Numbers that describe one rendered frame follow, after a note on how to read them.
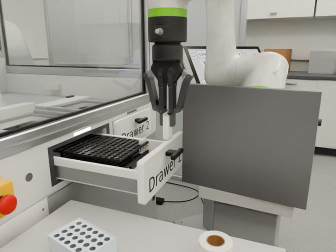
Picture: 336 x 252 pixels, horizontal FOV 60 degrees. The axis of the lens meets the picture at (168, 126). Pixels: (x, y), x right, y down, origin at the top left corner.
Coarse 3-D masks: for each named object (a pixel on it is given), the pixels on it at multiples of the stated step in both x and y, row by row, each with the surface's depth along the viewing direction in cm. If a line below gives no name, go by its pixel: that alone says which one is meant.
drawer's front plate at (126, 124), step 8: (136, 112) 120; (144, 112) 125; (120, 120) 107; (128, 120) 112; (120, 128) 107; (128, 128) 113; (136, 128) 119; (144, 128) 126; (128, 136) 113; (136, 136) 120
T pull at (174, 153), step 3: (168, 150) 80; (171, 150) 80; (174, 150) 80; (177, 150) 80; (180, 150) 80; (165, 153) 79; (168, 153) 78; (171, 153) 78; (174, 153) 77; (177, 153) 78; (180, 153) 80; (171, 156) 76; (174, 156) 76; (177, 156) 78; (171, 159) 76; (174, 159) 76
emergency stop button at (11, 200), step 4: (4, 196) 58; (8, 196) 58; (12, 196) 59; (0, 200) 58; (4, 200) 58; (8, 200) 58; (12, 200) 59; (16, 200) 60; (0, 204) 57; (4, 204) 58; (8, 204) 58; (12, 204) 59; (16, 204) 60; (0, 208) 57; (4, 208) 58; (8, 208) 58; (12, 208) 59; (0, 212) 58; (4, 212) 58; (8, 212) 59
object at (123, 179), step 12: (156, 144) 94; (60, 168) 79; (72, 168) 77; (84, 168) 76; (96, 168) 75; (108, 168) 73; (120, 168) 72; (132, 168) 87; (72, 180) 79; (84, 180) 77; (96, 180) 75; (108, 180) 74; (120, 180) 72; (132, 180) 71; (132, 192) 72
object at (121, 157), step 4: (136, 144) 88; (144, 144) 89; (132, 148) 85; (136, 148) 85; (124, 152) 81; (128, 152) 83; (132, 152) 82; (120, 156) 79; (124, 156) 78; (116, 160) 76; (120, 160) 77
